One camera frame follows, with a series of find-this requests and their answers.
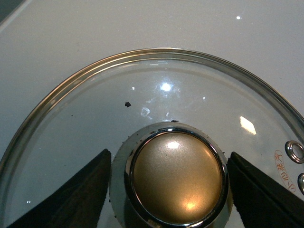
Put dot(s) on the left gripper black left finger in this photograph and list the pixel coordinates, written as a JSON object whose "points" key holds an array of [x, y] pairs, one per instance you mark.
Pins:
{"points": [[77, 203]]}

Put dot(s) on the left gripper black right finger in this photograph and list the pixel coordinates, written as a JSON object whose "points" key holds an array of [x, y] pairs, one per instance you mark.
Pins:
{"points": [[260, 200]]}

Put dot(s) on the glass pot lid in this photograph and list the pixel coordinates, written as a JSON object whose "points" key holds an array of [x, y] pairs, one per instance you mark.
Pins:
{"points": [[170, 119]]}

